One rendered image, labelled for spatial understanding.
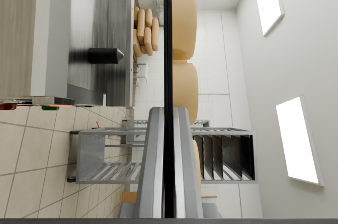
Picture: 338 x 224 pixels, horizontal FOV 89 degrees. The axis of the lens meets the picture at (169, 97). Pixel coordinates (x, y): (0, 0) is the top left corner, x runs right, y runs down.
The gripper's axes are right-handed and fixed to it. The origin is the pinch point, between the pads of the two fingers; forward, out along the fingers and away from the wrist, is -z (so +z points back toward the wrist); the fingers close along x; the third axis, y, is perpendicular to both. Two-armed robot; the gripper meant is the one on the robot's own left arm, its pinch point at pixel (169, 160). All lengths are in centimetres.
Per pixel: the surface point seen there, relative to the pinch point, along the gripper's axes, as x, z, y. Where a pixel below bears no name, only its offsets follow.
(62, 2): -9.8, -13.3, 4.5
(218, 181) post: 46, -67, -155
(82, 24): -15.8, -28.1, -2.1
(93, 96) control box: -15.8, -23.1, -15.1
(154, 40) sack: -35, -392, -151
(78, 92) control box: -15.9, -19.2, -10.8
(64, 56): -9.8, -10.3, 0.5
